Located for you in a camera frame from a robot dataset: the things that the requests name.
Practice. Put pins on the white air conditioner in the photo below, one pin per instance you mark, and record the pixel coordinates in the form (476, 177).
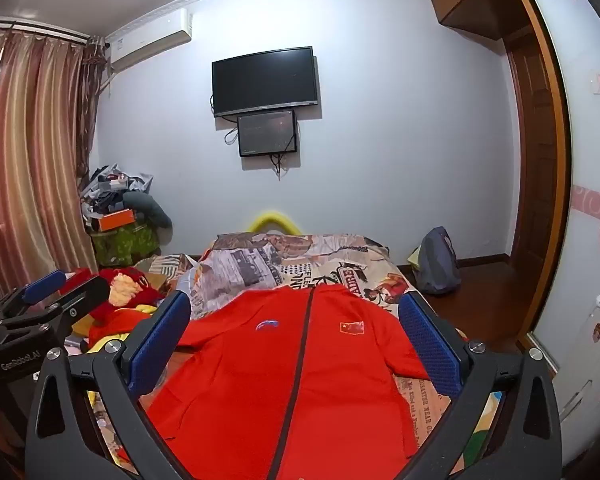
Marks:
(147, 40)

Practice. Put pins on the green patterned bag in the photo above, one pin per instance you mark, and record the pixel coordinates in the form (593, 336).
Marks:
(125, 247)

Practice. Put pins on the yellow foam hoop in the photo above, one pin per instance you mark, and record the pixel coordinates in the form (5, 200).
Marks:
(272, 220)

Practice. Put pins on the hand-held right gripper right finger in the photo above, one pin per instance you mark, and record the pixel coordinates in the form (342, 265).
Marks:
(430, 347)

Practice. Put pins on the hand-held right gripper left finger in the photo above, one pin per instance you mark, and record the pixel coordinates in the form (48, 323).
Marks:
(160, 347)

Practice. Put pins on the grey backpack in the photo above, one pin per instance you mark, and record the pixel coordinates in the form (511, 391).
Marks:
(437, 262)

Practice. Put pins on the red zip jacket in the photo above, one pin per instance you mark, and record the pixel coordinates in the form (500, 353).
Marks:
(280, 385)

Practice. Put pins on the orange box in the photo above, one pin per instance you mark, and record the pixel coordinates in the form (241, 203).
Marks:
(117, 219)

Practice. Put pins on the black wall television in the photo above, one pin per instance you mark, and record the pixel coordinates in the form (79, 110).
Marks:
(263, 81)

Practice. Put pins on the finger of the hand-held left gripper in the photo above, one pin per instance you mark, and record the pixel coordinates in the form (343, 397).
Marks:
(42, 287)
(87, 292)

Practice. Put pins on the brown wooden door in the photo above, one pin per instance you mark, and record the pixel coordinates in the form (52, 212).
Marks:
(535, 185)

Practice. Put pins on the white appliance with stickers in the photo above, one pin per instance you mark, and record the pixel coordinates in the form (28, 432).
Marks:
(590, 350)

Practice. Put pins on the striped brown curtain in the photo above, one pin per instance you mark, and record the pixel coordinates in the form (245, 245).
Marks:
(30, 160)

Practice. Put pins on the yellow cloth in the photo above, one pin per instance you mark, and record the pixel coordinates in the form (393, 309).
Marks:
(82, 326)

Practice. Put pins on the red plush toy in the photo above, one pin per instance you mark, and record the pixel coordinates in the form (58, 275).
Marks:
(135, 285)

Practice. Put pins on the small black wall monitor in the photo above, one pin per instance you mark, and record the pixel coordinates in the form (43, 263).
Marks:
(267, 132)

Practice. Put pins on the printed bed blanket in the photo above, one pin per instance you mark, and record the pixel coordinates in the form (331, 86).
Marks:
(290, 265)

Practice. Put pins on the pile of grey clothes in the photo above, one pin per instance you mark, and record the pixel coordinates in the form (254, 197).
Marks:
(115, 185)

